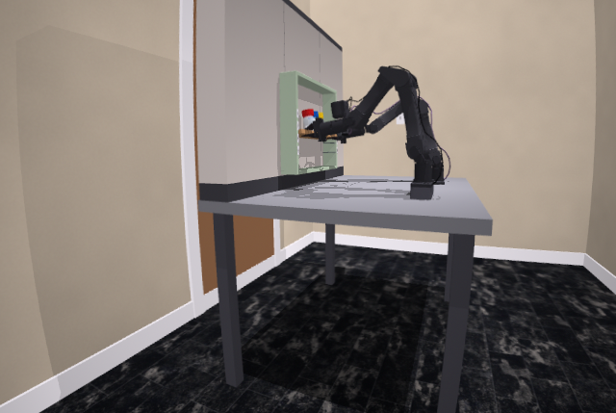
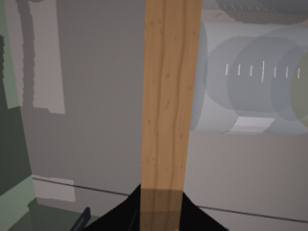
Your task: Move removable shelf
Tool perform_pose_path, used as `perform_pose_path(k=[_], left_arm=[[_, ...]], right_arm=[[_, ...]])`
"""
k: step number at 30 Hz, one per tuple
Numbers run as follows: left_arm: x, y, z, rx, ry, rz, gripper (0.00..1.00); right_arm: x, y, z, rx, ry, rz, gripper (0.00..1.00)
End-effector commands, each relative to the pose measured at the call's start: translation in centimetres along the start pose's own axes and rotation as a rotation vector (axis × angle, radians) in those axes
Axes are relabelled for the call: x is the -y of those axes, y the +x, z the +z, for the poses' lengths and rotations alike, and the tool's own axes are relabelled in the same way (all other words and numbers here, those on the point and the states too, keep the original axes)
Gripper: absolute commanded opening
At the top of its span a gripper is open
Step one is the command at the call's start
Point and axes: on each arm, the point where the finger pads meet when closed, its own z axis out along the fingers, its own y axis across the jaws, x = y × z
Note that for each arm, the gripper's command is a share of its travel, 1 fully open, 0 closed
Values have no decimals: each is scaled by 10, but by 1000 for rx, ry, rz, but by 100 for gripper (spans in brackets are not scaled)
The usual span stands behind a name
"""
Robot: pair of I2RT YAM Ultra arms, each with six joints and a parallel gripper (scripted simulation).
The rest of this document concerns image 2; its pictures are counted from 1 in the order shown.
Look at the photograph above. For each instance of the clear bottle with yellow cap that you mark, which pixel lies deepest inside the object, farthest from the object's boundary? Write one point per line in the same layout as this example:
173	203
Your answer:
251	79

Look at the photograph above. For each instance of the wooden shelf board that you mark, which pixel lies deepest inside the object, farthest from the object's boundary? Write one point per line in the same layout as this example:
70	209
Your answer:
171	34

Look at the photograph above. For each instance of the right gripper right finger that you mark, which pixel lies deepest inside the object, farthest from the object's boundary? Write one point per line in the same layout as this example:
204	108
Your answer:
193	218

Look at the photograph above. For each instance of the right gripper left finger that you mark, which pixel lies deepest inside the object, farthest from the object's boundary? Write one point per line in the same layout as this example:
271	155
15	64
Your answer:
123	217

